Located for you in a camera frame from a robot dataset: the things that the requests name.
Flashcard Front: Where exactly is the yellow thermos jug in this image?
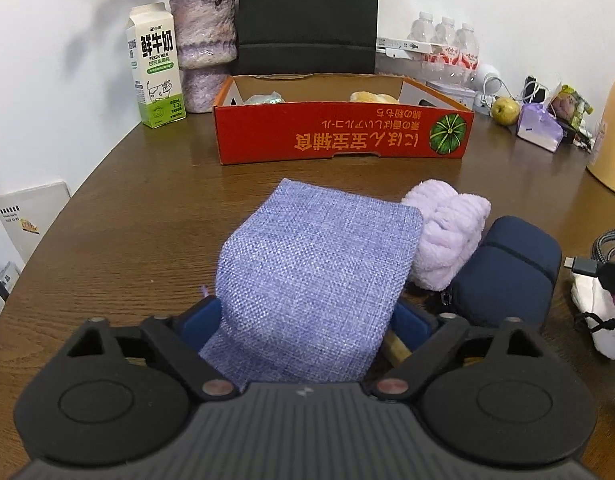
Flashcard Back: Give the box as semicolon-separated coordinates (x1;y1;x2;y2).
586;47;615;198

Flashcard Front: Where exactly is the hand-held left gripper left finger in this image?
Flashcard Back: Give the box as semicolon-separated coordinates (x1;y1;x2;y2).
60;296;238;405

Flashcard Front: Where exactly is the yellow fluffy item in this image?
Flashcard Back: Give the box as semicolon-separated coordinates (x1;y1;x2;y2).
350;91;401;106

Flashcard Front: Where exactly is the clear plastic food container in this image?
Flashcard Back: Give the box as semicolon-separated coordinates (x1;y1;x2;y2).
375;52;428;81

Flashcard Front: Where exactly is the navy zip case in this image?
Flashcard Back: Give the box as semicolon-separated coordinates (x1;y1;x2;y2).
443;216;562;333

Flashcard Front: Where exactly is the black paper bag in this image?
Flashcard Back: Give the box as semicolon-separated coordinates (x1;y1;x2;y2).
236;0;379;77

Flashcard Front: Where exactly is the blue woven fabric pouch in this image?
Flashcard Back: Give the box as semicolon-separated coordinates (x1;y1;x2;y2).
198;177;423;393

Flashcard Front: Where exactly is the colourful snack packet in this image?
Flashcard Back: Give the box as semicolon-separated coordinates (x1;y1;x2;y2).
550;84;594;126

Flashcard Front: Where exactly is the yellow wooden piece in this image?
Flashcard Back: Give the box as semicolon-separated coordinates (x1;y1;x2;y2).
385;332;413;366

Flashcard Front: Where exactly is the grey tin box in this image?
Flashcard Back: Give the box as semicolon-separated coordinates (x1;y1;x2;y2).
427;81;477;108

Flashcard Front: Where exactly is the small black box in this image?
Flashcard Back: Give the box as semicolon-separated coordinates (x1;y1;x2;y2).
557;120;593;146

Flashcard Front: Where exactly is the pale green wrapped item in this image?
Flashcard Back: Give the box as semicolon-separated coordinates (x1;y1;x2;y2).
245;91;288;107

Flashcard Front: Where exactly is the red cardboard box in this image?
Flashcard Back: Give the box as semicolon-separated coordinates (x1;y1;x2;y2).
212;74;475;166

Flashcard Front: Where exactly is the purple tissue pack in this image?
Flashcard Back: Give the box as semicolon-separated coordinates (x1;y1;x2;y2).
516;102;564;153

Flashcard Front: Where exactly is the purple mottled vase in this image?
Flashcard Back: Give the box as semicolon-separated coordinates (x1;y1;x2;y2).
169;0;237;113

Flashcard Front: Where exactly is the white flat panel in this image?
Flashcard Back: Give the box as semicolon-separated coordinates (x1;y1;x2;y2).
0;181;72;266

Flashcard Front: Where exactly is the white green milk carton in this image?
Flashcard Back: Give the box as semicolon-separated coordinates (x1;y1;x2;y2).
126;2;187;129

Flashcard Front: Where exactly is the lavender towel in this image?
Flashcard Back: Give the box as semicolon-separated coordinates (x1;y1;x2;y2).
401;179;492;292

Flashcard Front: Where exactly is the flat white box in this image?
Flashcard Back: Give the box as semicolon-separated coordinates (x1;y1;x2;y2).
376;36;433;55

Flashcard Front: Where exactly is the white drawstring pouch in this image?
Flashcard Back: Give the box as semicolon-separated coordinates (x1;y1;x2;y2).
570;275;615;361

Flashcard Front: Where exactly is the green apple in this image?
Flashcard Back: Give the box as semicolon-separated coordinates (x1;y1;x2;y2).
491;97;521;125

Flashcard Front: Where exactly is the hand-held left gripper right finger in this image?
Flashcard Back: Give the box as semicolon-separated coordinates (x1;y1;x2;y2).
370;302;545;406

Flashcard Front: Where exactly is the braided cable with plug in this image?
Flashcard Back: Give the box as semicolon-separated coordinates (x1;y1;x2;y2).
562;225;615;306

